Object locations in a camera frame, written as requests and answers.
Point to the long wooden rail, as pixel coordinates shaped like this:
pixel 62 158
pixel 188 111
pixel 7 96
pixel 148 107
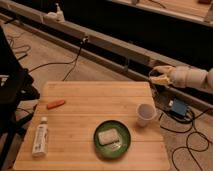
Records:
pixel 108 43

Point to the green plate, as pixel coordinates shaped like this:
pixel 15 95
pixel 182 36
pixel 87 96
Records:
pixel 116 149

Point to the orange marker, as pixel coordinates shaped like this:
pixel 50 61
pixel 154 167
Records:
pixel 55 104

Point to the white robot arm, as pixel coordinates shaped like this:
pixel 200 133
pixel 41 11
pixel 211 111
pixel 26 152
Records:
pixel 201 79

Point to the black chair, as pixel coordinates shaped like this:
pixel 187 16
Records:
pixel 18 87

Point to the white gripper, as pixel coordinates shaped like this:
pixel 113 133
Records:
pixel 180 76

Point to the wooden table board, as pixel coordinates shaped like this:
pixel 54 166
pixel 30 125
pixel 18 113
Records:
pixel 71 127

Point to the white clamp on rail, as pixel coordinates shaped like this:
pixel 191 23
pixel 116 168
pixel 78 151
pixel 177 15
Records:
pixel 58 15

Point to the white glue bottle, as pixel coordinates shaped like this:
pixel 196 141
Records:
pixel 40 140

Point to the blue power box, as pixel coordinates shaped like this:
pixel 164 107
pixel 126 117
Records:
pixel 178 107

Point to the white sponge block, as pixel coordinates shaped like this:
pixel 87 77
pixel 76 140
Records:
pixel 108 136

